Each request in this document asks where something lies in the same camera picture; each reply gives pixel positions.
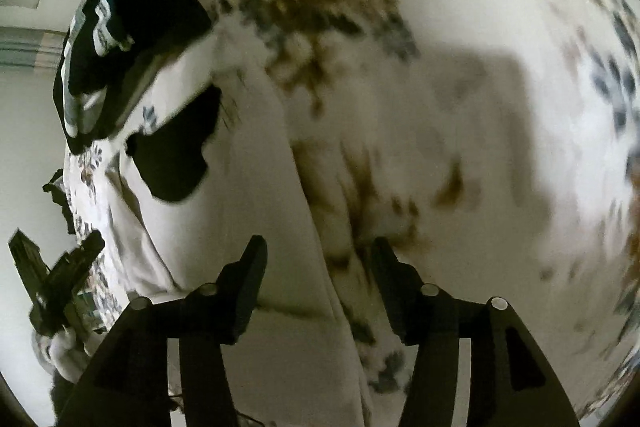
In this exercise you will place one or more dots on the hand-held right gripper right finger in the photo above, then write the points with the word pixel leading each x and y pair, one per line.
pixel 386 278

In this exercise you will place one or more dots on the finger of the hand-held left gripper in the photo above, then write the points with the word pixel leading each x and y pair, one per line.
pixel 26 252
pixel 82 257

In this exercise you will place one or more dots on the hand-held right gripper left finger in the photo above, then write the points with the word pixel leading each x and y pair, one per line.
pixel 251 278

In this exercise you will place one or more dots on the person's left hand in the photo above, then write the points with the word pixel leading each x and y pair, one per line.
pixel 62 352

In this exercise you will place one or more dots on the white cloth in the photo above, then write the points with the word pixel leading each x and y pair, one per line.
pixel 250 217

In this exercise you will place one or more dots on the plain black garment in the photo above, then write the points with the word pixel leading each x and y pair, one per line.
pixel 175 152

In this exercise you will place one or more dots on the floral bed sheet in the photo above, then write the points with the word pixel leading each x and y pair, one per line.
pixel 500 157

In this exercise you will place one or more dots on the black striped garment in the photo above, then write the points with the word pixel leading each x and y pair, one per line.
pixel 107 37

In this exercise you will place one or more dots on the white wall moulding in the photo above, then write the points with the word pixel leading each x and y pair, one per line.
pixel 22 44

